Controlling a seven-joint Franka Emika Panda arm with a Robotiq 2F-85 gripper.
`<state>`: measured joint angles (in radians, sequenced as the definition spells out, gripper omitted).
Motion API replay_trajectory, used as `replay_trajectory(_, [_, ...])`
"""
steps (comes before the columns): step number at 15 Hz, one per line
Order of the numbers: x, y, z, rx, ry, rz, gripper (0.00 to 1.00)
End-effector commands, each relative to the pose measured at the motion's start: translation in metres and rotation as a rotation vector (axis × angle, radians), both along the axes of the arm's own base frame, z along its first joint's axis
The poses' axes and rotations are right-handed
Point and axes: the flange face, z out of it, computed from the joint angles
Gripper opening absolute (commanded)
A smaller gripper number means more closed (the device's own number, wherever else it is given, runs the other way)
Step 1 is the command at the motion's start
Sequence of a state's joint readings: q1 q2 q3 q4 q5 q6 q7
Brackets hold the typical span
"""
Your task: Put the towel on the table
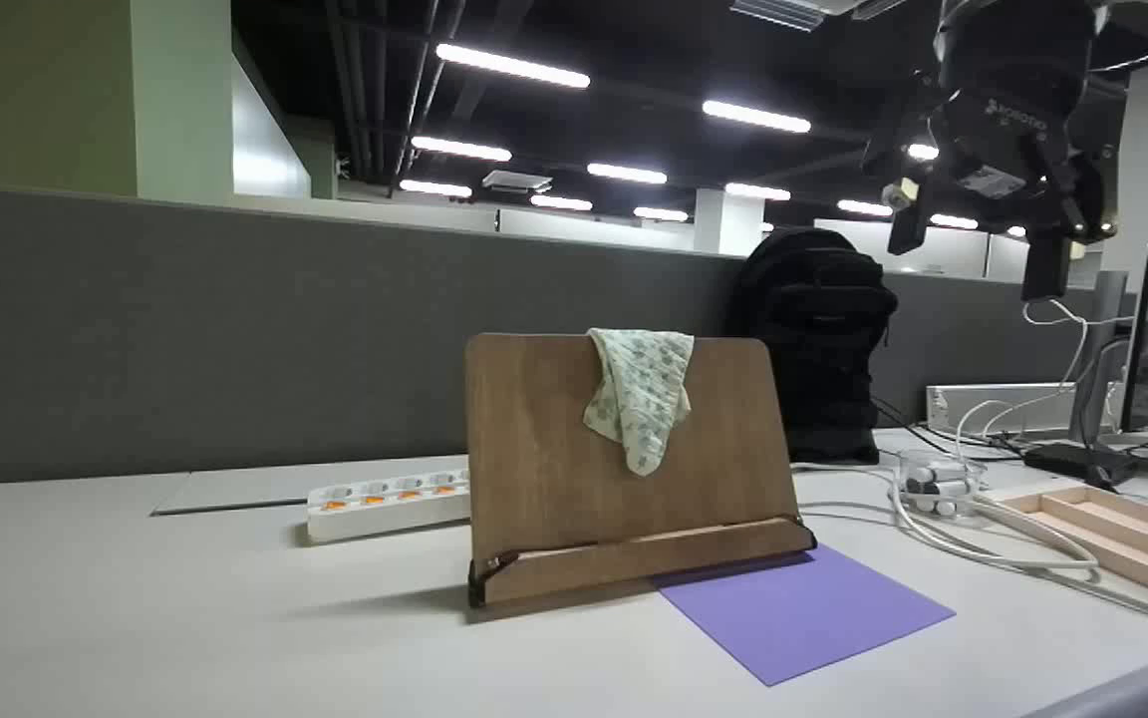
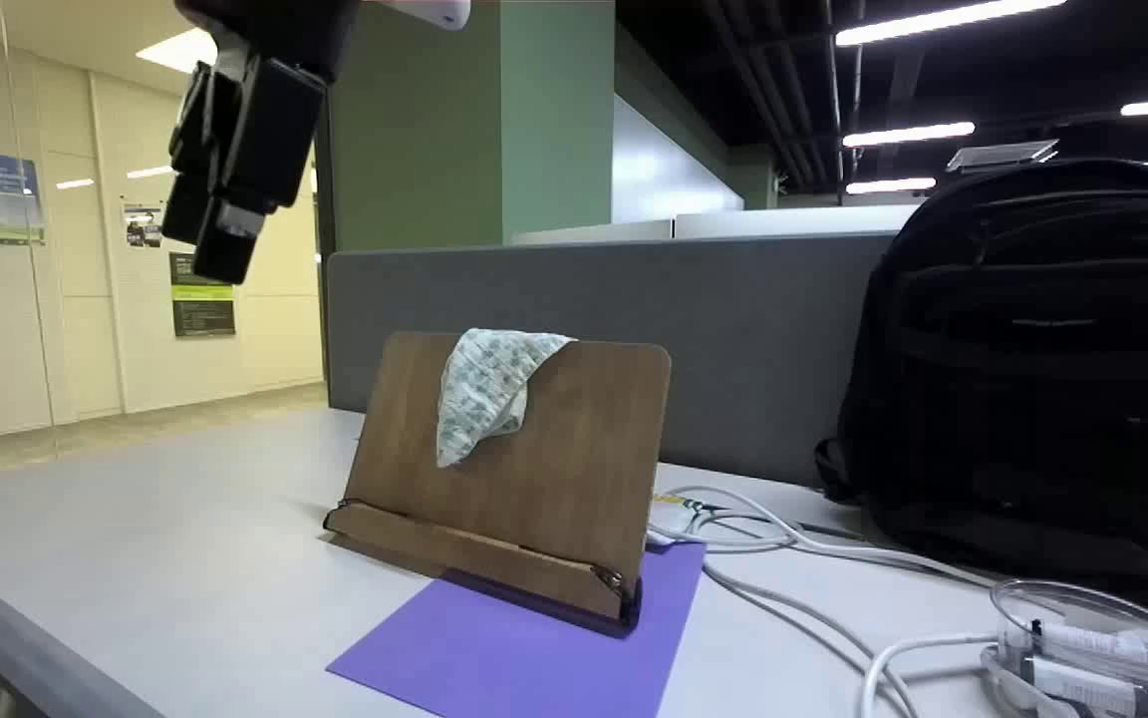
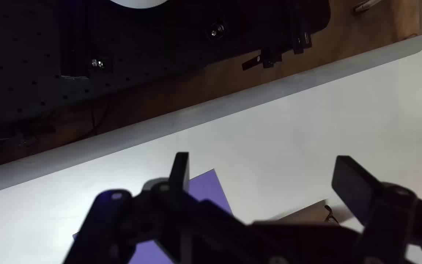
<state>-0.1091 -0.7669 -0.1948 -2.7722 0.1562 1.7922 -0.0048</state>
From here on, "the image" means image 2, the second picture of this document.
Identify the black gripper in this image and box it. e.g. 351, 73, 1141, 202
155, 0, 367, 288

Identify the white green patterned towel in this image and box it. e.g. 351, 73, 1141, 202
430, 324, 576, 474

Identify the square ceiling light panel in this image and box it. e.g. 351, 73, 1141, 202
131, 25, 224, 78

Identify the green pillar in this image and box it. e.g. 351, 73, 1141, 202
312, 0, 618, 257

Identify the brown wooden book stand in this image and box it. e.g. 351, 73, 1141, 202
319, 327, 679, 636

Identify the gray desk partition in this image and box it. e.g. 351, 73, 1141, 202
319, 230, 931, 490

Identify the purple paper sheet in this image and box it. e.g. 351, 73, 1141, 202
324, 534, 708, 718

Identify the black backpack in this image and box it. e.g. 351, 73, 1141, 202
809, 121, 1148, 614

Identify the white plug adapter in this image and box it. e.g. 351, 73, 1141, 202
978, 646, 1148, 718
996, 614, 1148, 676

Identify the small wall notice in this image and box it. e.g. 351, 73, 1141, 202
118, 200, 171, 256

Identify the dark green wall sign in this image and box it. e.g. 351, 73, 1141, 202
167, 247, 244, 344

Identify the white cable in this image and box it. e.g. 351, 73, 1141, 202
697, 557, 921, 718
858, 575, 1148, 718
650, 483, 1003, 599

